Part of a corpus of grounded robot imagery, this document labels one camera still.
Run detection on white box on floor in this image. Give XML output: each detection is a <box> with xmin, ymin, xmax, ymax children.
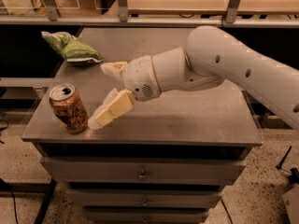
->
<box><xmin>282</xmin><ymin>185</ymin><xmax>299</xmax><ymax>224</ymax></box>

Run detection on grey drawer cabinet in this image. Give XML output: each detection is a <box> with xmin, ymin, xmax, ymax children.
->
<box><xmin>21</xmin><ymin>26</ymin><xmax>263</xmax><ymax>224</ymax></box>

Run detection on green jalapeno chip bag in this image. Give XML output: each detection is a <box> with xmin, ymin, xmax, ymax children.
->
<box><xmin>41</xmin><ymin>31</ymin><xmax>104</xmax><ymax>63</ymax></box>

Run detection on middle grey drawer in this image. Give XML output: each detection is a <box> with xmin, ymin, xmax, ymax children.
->
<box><xmin>66</xmin><ymin>189</ymin><xmax>221</xmax><ymax>209</ymax></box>

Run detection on metal railing frame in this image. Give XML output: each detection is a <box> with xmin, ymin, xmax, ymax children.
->
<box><xmin>0</xmin><ymin>0</ymin><xmax>299</xmax><ymax>28</ymax></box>

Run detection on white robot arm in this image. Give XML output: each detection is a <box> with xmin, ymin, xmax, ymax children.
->
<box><xmin>88</xmin><ymin>26</ymin><xmax>299</xmax><ymax>130</ymax></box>

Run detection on orange soda can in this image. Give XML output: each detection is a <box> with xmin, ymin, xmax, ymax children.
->
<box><xmin>50</xmin><ymin>83</ymin><xmax>88</xmax><ymax>133</ymax></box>

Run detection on wooden background table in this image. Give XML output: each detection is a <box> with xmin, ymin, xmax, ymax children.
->
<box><xmin>127</xmin><ymin>0</ymin><xmax>299</xmax><ymax>15</ymax></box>

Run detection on black floor cable left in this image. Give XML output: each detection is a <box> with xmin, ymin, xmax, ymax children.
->
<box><xmin>0</xmin><ymin>177</ymin><xmax>20</xmax><ymax>224</ymax></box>

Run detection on grey drawer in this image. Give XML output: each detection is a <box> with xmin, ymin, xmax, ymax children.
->
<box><xmin>41</xmin><ymin>157</ymin><xmax>245</xmax><ymax>185</ymax></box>
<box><xmin>83</xmin><ymin>208</ymin><xmax>208</xmax><ymax>224</ymax></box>
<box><xmin>66</xmin><ymin>189</ymin><xmax>221</xmax><ymax>209</ymax></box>

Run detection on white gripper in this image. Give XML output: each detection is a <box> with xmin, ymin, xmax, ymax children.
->
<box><xmin>88</xmin><ymin>55</ymin><xmax>162</xmax><ymax>130</ymax></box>

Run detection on black stand on floor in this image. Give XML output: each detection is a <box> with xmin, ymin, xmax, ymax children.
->
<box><xmin>275</xmin><ymin>145</ymin><xmax>299</xmax><ymax>185</ymax></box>

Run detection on top grey drawer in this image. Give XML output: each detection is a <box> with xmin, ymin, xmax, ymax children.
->
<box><xmin>41</xmin><ymin>157</ymin><xmax>245</xmax><ymax>185</ymax></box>

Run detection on bottom grey drawer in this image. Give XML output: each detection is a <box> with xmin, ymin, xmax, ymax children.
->
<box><xmin>83</xmin><ymin>208</ymin><xmax>208</xmax><ymax>224</ymax></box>

